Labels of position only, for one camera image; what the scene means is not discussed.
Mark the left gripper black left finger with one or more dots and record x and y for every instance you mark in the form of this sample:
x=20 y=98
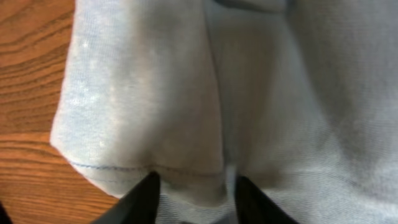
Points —
x=138 y=206

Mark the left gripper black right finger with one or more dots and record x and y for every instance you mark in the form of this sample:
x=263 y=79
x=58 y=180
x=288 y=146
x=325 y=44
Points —
x=255 y=207

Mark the light blue t-shirt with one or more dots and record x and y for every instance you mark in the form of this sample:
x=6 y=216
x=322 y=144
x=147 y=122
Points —
x=298 y=96

